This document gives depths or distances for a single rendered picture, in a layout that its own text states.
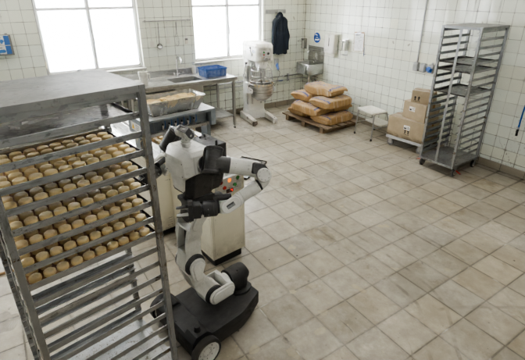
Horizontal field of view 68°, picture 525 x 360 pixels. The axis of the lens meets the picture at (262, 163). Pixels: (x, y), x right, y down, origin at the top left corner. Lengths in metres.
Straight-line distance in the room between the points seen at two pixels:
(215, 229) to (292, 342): 1.05
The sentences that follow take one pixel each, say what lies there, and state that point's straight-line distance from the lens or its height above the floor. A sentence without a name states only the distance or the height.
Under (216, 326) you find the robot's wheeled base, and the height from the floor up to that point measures 0.17.
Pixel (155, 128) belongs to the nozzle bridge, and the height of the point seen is 1.08.
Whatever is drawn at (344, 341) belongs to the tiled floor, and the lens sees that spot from 2.96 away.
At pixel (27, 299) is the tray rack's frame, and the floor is 1.03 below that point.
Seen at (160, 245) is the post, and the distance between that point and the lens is 2.09.
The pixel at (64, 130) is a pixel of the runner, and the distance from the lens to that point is 1.71.
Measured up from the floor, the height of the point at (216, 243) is 0.26.
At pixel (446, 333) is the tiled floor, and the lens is 3.23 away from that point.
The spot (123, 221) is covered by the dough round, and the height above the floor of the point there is 1.13.
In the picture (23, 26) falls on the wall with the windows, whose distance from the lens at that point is 6.41.
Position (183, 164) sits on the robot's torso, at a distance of 2.15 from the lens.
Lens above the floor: 2.18
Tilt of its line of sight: 24 degrees down
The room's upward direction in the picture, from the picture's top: straight up
